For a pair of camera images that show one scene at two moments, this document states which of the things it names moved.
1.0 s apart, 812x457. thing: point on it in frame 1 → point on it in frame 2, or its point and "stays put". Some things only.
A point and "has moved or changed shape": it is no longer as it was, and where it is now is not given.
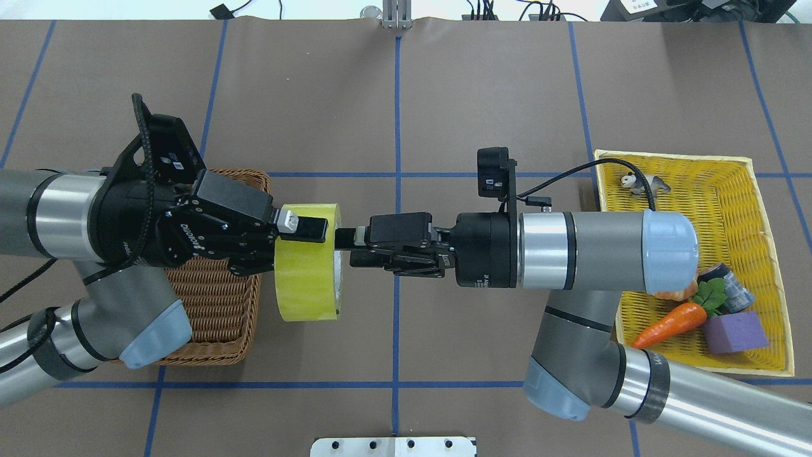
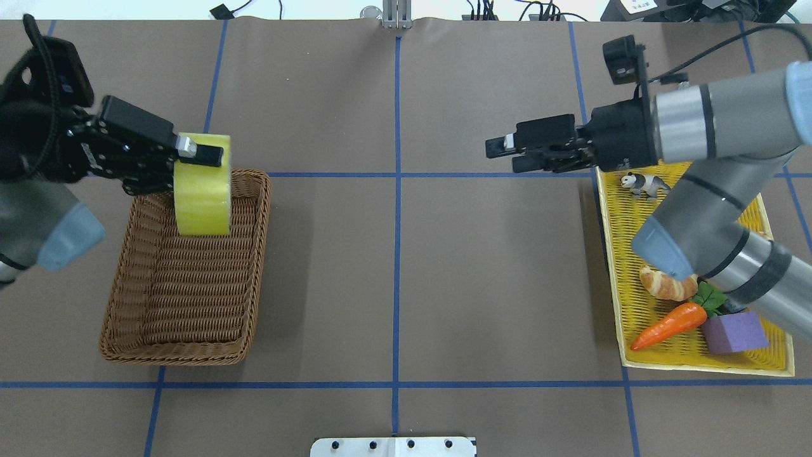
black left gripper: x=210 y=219 → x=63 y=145
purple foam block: x=735 y=332 stays put
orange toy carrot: x=710 y=296 stays put
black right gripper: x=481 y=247 → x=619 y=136
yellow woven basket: x=724 y=197 stays put
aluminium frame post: x=397 y=14 stays put
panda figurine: x=637 y=188 stays put
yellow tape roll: x=307 y=274 has moved or changed shape
